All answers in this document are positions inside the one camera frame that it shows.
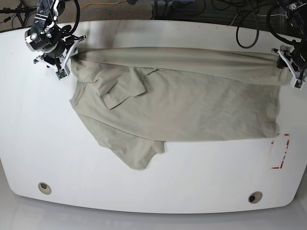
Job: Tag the beige T-shirt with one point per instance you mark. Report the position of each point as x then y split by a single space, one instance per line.
133 100

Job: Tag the left-side wrist camera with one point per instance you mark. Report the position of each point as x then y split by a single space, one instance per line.
298 84

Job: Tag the red tape rectangle marking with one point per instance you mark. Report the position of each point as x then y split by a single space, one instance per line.
278 151

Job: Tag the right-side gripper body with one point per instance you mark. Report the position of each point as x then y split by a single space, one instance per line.
57 56

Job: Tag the left table cable grommet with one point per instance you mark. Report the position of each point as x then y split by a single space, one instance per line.
44 188

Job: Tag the right-side wrist camera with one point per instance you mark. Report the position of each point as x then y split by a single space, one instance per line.
62 73

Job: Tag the table cable grommet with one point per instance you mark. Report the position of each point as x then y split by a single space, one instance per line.
255 197
44 188

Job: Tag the black tripod stand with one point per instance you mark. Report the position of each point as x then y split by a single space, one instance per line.
22 12

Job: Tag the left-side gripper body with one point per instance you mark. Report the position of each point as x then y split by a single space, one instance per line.
296 59

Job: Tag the right table cable grommet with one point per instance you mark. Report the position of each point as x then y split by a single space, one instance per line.
255 197

